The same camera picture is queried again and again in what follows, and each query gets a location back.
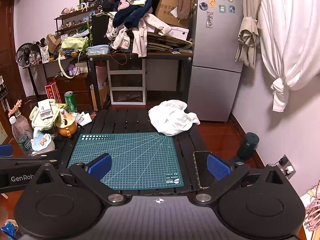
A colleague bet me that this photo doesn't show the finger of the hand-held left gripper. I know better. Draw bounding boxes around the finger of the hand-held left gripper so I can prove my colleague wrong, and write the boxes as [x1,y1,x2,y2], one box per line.
[0,144,60,173]

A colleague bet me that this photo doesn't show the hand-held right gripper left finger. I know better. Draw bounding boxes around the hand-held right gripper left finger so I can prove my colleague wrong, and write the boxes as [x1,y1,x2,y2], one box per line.
[32,153,131,207]

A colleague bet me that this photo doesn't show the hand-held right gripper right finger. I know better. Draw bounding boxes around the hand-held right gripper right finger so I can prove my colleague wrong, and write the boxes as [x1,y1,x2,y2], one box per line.
[189,154,291,206]

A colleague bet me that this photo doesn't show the white shirt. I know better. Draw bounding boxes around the white shirt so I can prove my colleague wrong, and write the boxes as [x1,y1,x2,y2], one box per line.
[148,99,201,137]

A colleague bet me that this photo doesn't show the pile of clothes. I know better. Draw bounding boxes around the pile of clothes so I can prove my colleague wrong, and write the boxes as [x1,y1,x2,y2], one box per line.
[101,0,173,58]

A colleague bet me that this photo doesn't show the pale patterned door panel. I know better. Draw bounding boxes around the pale patterned door panel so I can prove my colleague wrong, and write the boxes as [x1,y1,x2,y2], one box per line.
[0,120,9,144]

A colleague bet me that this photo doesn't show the black smartphone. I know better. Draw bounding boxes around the black smartphone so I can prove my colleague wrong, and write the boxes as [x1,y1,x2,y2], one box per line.
[193,151,213,189]

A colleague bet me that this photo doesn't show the clear plastic water bottle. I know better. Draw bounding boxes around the clear plastic water bottle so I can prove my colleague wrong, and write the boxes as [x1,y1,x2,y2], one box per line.
[9,116,34,155]

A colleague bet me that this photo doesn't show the dark green cylinder container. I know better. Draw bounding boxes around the dark green cylinder container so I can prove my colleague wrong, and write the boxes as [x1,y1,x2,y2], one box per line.
[230,132,260,164]

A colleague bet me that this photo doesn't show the green cutting mat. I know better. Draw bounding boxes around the green cutting mat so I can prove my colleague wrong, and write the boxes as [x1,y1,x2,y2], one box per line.
[67,132,184,190]

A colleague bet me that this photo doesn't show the pink artificial flower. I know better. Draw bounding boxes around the pink artificial flower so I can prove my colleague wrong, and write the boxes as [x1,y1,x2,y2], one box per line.
[7,99,23,118]

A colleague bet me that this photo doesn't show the white paper cards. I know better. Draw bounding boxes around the white paper cards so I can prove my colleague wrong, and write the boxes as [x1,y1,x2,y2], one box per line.
[74,111,93,127]

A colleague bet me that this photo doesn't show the pale green lunch box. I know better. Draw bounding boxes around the pale green lunch box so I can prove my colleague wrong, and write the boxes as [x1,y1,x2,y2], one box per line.
[29,99,60,130]

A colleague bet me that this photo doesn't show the yellow paper bag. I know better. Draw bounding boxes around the yellow paper bag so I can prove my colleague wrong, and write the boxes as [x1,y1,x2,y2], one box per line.
[90,85,110,109]

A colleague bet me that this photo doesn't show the green drink can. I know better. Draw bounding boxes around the green drink can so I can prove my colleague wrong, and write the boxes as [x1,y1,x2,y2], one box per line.
[64,91,78,113]

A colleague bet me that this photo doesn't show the red box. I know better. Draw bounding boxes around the red box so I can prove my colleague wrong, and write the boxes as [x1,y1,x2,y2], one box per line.
[45,79,63,104]

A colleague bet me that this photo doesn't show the brown wooden drawer cabinet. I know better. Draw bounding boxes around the brown wooden drawer cabinet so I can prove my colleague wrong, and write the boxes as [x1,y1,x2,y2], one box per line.
[54,72,93,112]

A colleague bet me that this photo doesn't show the silver refrigerator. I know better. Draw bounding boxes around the silver refrigerator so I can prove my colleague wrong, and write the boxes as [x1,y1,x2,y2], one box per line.
[187,0,244,122]

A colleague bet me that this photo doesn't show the black narrow side table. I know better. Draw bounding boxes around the black narrow side table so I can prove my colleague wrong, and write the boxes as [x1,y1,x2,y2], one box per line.
[22,55,89,98]

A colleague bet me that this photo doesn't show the white plastic drawer unit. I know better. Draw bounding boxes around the white plastic drawer unit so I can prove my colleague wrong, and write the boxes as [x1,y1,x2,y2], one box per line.
[107,59,147,105]

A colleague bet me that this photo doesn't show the black desk fan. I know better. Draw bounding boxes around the black desk fan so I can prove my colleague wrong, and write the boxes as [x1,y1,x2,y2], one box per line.
[15,42,34,67]

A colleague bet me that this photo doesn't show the white standing pouch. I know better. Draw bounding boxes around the white standing pouch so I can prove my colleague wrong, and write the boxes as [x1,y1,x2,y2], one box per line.
[39,45,51,64]

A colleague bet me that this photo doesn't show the pink ribbed ornament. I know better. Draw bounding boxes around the pink ribbed ornament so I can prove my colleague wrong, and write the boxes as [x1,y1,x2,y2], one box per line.
[303,180,320,232]

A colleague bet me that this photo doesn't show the brown wooden door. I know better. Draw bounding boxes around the brown wooden door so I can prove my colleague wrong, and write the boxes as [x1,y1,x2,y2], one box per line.
[0,0,28,100]

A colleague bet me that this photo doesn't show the blue zip pouch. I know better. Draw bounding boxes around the blue zip pouch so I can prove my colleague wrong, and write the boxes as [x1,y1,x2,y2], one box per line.
[87,44,111,56]

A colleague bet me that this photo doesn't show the small open cardboard box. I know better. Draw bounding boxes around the small open cardboard box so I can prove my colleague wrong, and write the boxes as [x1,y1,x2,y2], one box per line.
[46,33,62,53]

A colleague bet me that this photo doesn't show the black-framed wooden desk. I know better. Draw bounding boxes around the black-framed wooden desk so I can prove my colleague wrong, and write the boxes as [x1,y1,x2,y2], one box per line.
[87,51,194,110]

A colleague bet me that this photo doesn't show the light green bag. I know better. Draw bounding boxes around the light green bag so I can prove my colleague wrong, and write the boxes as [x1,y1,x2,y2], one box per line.
[57,36,90,79]

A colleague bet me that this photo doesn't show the beige curtain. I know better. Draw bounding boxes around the beige curtain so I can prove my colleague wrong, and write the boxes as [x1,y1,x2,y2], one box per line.
[234,0,263,70]

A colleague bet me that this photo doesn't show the black flat panel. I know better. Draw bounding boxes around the black flat panel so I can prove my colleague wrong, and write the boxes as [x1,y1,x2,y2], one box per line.
[90,14,111,47]

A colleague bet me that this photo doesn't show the stack of flattened cardboard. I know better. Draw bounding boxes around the stack of flattened cardboard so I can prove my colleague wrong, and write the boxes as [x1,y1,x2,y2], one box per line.
[117,30,193,54]

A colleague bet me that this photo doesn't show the white file box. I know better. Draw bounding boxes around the white file box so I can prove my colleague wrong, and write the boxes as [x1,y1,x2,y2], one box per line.
[168,26,190,41]

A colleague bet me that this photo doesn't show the display shelf with figurines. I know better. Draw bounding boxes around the display shelf with figurines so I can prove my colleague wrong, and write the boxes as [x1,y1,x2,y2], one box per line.
[54,0,103,35]

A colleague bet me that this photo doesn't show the white curtain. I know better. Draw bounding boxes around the white curtain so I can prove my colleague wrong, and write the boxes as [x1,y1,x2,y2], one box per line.
[257,0,320,112]

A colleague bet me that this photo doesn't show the cluster of fridge magnets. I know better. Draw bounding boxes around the cluster of fridge magnets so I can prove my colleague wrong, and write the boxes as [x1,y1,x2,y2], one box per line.
[199,0,238,28]

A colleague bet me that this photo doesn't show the brown cardboard box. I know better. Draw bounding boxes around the brown cardboard box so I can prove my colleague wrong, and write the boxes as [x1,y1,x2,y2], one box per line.
[151,0,197,29]

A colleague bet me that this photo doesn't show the brown knitted scarf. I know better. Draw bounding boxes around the brown knitted scarf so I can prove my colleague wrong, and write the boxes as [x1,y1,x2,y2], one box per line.
[172,0,197,20]

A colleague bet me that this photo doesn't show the hanging wall organizer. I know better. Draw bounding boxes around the hanging wall organizer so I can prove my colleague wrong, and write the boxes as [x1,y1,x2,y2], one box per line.
[0,75,10,113]

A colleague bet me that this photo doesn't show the wall socket with charger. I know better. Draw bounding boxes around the wall socket with charger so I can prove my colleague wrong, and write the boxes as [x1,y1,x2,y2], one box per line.
[277,154,297,180]

